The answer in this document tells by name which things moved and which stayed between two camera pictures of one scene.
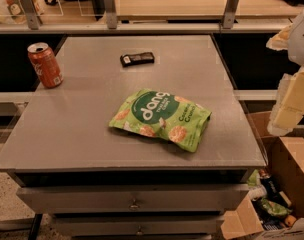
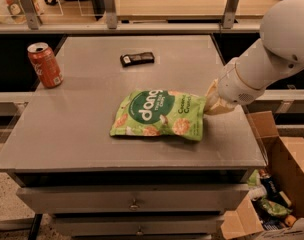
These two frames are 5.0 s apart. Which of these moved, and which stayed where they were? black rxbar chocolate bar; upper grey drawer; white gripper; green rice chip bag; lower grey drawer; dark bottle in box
Moved: white gripper; green rice chip bag
Stayed: upper grey drawer; lower grey drawer; black rxbar chocolate bar; dark bottle in box
